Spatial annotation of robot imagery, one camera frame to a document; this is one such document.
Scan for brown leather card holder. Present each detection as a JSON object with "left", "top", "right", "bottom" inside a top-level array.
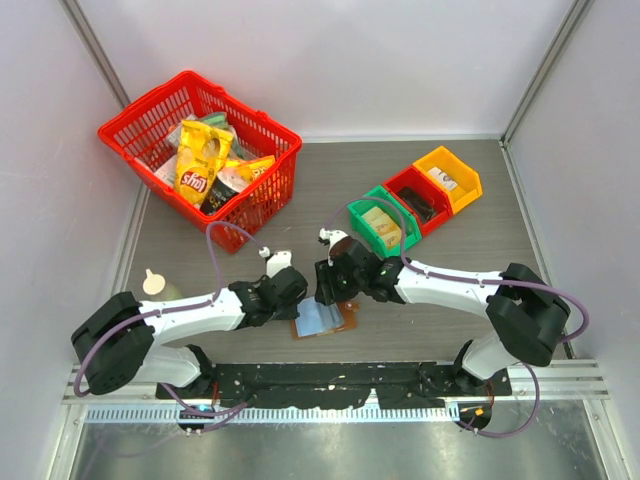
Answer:
[{"left": 291, "top": 298, "right": 360, "bottom": 340}]

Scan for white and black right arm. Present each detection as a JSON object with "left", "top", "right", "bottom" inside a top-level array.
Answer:
[{"left": 315, "top": 231, "right": 570, "bottom": 395}]

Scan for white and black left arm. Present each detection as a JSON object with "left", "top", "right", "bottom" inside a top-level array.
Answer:
[{"left": 71, "top": 266, "right": 308, "bottom": 398}]

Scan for gold cards in green bin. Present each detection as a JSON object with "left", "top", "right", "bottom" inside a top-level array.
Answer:
[{"left": 363, "top": 207, "right": 402, "bottom": 250}]

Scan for green plastic bin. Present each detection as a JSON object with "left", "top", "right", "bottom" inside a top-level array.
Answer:
[{"left": 348, "top": 186, "right": 422, "bottom": 257}]

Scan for dark item in red bin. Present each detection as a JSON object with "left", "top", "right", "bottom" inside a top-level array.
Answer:
[{"left": 398, "top": 186, "right": 446, "bottom": 224}]

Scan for red plastic bin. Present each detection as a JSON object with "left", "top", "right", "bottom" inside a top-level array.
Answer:
[{"left": 383, "top": 166, "right": 453, "bottom": 237}]

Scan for green squeeze bottle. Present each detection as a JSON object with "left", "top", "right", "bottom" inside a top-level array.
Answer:
[{"left": 142, "top": 268, "right": 181, "bottom": 302}]

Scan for black and white cup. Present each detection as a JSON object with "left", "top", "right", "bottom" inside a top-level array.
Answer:
[{"left": 200, "top": 167, "right": 249, "bottom": 216}]

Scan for white label in yellow bin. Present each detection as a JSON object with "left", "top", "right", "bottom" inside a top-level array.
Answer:
[{"left": 428, "top": 166, "right": 458, "bottom": 192}]

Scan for yellow snack packet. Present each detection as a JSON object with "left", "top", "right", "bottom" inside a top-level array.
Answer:
[{"left": 225, "top": 155, "right": 275, "bottom": 183}]

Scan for yellow plastic bin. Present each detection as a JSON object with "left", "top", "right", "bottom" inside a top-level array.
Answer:
[{"left": 413, "top": 146, "right": 483, "bottom": 215}]

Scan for yellow Lays chips bag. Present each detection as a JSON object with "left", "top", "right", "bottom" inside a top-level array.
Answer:
[{"left": 174, "top": 120, "right": 234, "bottom": 206}]

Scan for green snack packet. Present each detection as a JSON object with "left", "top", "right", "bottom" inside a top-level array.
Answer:
[{"left": 199, "top": 111, "right": 229, "bottom": 130}]

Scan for red plastic shopping basket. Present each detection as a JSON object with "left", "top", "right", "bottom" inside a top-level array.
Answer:
[{"left": 98, "top": 70, "right": 302, "bottom": 234}]

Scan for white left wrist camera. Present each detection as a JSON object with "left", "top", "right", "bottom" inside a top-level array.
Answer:
[{"left": 259, "top": 247, "right": 292, "bottom": 278}]

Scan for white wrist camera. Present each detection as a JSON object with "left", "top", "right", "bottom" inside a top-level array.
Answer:
[
  {"left": 318, "top": 228, "right": 352, "bottom": 266},
  {"left": 259, "top": 247, "right": 292, "bottom": 278}
]

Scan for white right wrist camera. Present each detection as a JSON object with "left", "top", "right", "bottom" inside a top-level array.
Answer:
[{"left": 318, "top": 228, "right": 352, "bottom": 266}]

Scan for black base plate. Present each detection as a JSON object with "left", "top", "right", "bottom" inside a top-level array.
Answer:
[{"left": 172, "top": 361, "right": 512, "bottom": 410}]

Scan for white cable duct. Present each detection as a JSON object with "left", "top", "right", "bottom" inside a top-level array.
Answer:
[{"left": 84, "top": 403, "right": 459, "bottom": 424}]

